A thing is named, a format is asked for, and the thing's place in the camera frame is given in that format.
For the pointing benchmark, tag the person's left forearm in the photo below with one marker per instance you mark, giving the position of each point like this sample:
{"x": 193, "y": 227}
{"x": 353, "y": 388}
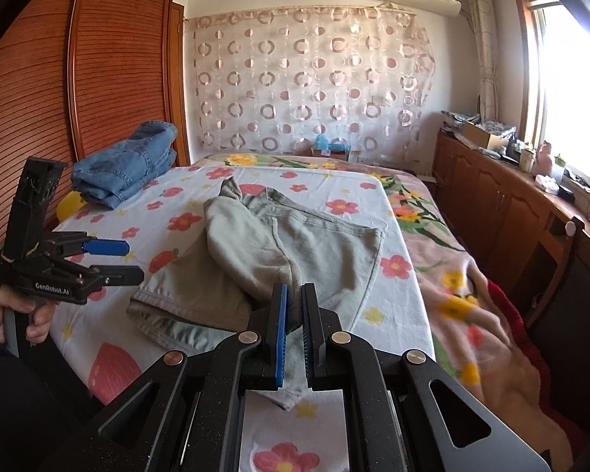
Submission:
{"x": 24, "y": 403}

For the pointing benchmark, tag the small cardboard box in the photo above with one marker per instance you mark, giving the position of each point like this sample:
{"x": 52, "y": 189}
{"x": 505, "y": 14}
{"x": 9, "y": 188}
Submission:
{"x": 324, "y": 153}

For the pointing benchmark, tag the circle-patterned sheer curtain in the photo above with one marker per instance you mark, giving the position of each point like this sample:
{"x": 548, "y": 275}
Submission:
{"x": 305, "y": 78}

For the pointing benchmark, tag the yellow plush toy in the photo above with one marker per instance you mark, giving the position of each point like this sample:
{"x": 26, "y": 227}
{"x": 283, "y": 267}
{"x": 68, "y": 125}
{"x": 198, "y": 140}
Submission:
{"x": 68, "y": 205}

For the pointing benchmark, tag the dark chair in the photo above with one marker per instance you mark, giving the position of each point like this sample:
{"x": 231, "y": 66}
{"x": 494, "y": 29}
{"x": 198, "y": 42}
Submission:
{"x": 570, "y": 305}

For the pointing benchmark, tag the small green plant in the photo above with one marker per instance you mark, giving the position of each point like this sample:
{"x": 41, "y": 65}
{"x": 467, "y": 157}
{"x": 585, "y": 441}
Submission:
{"x": 559, "y": 160}

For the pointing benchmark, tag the wooden wardrobe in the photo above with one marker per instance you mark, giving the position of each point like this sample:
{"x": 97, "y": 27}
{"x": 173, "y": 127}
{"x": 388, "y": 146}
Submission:
{"x": 118, "y": 59}

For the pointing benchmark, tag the grey-green pants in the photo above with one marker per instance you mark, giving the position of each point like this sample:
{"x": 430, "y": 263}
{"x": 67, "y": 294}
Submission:
{"x": 255, "y": 236}

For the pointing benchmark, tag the pink floral blanket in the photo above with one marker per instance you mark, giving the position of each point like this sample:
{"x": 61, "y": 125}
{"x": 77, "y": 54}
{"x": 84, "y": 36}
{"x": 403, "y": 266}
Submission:
{"x": 437, "y": 236}

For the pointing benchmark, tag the folded blue jeans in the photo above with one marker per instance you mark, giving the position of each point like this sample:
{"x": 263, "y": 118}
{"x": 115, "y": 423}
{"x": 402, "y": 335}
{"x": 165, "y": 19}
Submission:
{"x": 123, "y": 167}

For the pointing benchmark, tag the white tissue pack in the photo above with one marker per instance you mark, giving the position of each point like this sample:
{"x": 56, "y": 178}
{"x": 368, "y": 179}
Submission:
{"x": 545, "y": 184}

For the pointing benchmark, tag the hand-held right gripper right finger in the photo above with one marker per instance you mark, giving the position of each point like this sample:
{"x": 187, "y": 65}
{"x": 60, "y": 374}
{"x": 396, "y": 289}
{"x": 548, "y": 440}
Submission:
{"x": 309, "y": 354}

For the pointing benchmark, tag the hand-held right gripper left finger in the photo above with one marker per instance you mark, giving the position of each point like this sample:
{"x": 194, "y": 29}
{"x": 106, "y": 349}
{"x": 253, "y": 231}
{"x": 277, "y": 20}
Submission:
{"x": 278, "y": 339}

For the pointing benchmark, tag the wooden cabinet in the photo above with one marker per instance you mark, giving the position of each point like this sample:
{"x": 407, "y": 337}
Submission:
{"x": 496, "y": 206}

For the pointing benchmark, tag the beige patterned window curtain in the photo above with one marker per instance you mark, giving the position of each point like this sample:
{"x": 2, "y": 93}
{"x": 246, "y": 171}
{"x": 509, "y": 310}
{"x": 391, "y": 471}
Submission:
{"x": 483, "y": 44}

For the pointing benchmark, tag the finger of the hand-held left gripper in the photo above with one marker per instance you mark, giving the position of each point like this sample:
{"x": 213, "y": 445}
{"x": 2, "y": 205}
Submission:
{"x": 123, "y": 275}
{"x": 105, "y": 247}

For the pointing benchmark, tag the open cardboard box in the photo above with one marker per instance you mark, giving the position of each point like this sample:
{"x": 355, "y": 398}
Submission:
{"x": 477, "y": 135}

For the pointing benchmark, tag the wooden-framed window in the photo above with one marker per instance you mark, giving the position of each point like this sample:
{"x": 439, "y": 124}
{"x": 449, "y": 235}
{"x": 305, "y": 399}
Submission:
{"x": 570, "y": 83}

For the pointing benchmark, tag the stack of papers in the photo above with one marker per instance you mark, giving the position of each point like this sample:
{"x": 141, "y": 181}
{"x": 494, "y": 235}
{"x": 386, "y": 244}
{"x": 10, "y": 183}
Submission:
{"x": 455, "y": 118}

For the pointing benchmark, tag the white cup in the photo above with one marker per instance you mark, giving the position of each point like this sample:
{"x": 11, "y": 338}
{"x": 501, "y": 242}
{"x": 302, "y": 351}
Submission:
{"x": 526, "y": 160}

